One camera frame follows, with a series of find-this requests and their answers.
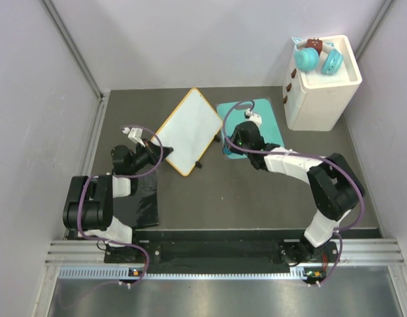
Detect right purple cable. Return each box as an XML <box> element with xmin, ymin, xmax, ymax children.
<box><xmin>222</xmin><ymin>99</ymin><xmax>365</xmax><ymax>287</ymax></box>

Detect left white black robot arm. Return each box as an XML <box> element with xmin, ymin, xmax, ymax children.
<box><xmin>63</xmin><ymin>139</ymin><xmax>173</xmax><ymax>262</ymax></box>

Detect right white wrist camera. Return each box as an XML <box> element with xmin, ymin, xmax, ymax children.
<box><xmin>245</xmin><ymin>109</ymin><xmax>263</xmax><ymax>127</ymax></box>

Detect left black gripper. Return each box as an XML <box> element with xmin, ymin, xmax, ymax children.
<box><xmin>129</xmin><ymin>139</ymin><xmax>173</xmax><ymax>174</ymax></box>

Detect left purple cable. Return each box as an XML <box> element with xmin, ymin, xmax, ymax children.
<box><xmin>77</xmin><ymin>124</ymin><xmax>164</xmax><ymax>285</ymax></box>

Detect grey slotted cable duct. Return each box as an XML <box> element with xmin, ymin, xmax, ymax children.
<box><xmin>59</xmin><ymin>266</ymin><xmax>323</xmax><ymax>281</ymax></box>

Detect purple cable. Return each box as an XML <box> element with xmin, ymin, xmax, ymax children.
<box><xmin>222</xmin><ymin>99</ymin><xmax>365</xmax><ymax>287</ymax></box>
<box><xmin>77</xmin><ymin>124</ymin><xmax>164</xmax><ymax>285</ymax></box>

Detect brown toy cube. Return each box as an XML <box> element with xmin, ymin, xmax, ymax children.
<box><xmin>305</xmin><ymin>38</ymin><xmax>323</xmax><ymax>54</ymax></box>

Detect yellow framed whiteboard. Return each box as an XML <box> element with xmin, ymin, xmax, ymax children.
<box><xmin>156</xmin><ymin>88</ymin><xmax>222</xmax><ymax>176</ymax></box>

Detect teal cutting board mat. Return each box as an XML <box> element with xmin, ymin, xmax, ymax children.
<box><xmin>216</xmin><ymin>98</ymin><xmax>284</xmax><ymax>159</ymax></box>

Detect white drawer cabinet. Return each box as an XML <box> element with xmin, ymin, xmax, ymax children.
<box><xmin>282</xmin><ymin>35</ymin><xmax>362</xmax><ymax>131</ymax></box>

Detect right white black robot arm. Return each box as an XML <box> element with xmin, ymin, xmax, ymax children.
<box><xmin>224</xmin><ymin>120</ymin><xmax>365</xmax><ymax>262</ymax></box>

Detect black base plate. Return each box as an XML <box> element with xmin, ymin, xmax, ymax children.
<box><xmin>104</xmin><ymin>239</ymin><xmax>338</xmax><ymax>267</ymax></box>

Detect blue heart eraser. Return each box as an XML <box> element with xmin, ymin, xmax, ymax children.
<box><xmin>222</xmin><ymin>147</ymin><xmax>232</xmax><ymax>156</ymax></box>

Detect teal cat ear headphones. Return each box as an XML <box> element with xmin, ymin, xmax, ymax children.
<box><xmin>292</xmin><ymin>37</ymin><xmax>344</xmax><ymax>75</ymax></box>

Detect black glossy mat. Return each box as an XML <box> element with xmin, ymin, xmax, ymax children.
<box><xmin>125</xmin><ymin>172</ymin><xmax>159</xmax><ymax>229</ymax></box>

